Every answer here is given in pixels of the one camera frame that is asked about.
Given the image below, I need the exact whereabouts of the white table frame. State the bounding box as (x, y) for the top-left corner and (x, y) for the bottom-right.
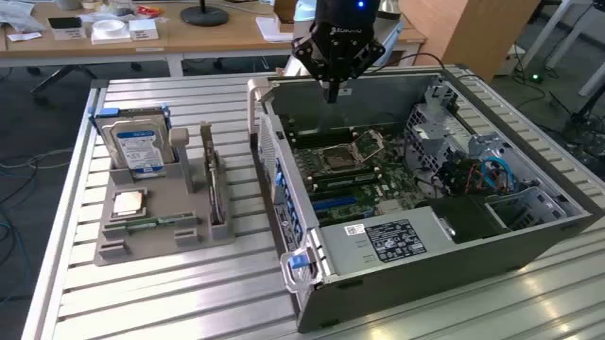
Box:
(519, 0), (605, 96)

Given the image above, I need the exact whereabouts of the green motherboard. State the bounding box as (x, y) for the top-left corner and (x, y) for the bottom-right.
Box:
(278, 116), (435, 227)

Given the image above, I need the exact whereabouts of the black box on white stand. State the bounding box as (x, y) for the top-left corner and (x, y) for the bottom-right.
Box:
(47, 16), (87, 40)

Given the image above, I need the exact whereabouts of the white card with red print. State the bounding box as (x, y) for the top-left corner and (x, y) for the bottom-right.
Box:
(6, 31), (43, 43)

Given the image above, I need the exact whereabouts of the silver metal drive cage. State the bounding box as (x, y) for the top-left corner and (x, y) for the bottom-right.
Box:
(403, 102), (474, 185)

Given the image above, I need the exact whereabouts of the metal socket cover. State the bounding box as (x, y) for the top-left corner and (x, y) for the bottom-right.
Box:
(351, 127), (384, 164)

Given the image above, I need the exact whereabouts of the hard disk in blue caddy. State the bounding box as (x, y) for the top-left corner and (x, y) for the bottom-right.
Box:
(88, 102), (172, 178)

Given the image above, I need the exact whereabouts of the black office chair base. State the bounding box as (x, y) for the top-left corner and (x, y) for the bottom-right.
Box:
(28, 62), (143, 106)

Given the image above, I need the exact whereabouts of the blue wire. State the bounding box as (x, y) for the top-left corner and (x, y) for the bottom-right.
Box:
(481, 155), (519, 194)

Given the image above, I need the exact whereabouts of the CPU socket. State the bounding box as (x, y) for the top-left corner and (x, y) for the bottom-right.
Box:
(320, 144), (363, 170)

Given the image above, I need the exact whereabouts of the blue expansion slot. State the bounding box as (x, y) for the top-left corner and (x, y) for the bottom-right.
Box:
(312, 196), (358, 210)

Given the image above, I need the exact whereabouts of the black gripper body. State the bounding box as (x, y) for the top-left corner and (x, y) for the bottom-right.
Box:
(308, 0), (380, 84)

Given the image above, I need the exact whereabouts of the black power cable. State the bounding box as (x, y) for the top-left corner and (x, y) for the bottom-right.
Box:
(372, 52), (454, 72)

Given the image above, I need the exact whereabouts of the flat white box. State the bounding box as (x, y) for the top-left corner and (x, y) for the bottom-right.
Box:
(89, 28), (132, 46)

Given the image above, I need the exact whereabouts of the black RAM slot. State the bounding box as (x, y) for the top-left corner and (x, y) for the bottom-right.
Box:
(292, 136), (354, 149)
(291, 127), (354, 140)

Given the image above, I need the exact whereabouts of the graphics card with black fan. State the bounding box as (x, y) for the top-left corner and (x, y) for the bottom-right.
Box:
(197, 120), (228, 226)

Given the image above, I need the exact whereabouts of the white labelled box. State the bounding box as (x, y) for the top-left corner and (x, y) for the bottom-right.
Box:
(128, 18), (159, 42)

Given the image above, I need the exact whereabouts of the silver disk bay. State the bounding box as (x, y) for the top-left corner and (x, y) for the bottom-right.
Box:
(483, 186), (567, 231)

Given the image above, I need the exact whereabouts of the blue floor cable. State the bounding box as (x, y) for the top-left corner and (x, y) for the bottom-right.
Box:
(0, 169), (37, 305)

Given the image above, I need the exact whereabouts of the grey parts rack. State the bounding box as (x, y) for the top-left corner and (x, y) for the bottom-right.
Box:
(93, 120), (238, 267)

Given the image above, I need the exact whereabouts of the red wire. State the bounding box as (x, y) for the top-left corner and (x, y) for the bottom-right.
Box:
(465, 166), (487, 194)

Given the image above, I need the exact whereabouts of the black round lamp base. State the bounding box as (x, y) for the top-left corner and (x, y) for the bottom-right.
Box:
(179, 0), (231, 28)

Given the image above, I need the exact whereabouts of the loose green RAM stick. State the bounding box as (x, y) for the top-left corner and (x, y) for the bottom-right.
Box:
(103, 212), (196, 231)

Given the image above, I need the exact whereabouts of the grey power supply unit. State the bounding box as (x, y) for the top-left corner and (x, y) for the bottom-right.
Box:
(319, 207), (458, 277)

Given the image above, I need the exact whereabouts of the wooden desk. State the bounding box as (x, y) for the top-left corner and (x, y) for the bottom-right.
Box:
(0, 0), (426, 77)

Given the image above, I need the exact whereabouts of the wooden cabinet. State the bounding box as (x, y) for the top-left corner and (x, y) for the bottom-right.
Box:
(399, 0), (542, 82)

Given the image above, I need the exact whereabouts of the black plastic shroud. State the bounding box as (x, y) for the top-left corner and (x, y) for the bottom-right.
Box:
(427, 194), (511, 245)

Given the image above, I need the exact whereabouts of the CPU chip with metal lid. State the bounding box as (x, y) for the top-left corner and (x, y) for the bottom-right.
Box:
(111, 191), (145, 215)

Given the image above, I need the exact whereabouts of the white tape roll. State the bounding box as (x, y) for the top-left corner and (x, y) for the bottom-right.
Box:
(92, 19), (124, 36)

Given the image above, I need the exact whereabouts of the white paper stack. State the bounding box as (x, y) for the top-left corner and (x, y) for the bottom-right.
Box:
(254, 16), (296, 43)

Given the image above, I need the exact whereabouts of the open grey PC case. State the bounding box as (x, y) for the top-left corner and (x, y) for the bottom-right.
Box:
(246, 67), (605, 334)

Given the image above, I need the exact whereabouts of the white floor cable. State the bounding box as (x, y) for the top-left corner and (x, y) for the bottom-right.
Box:
(0, 148), (75, 171)

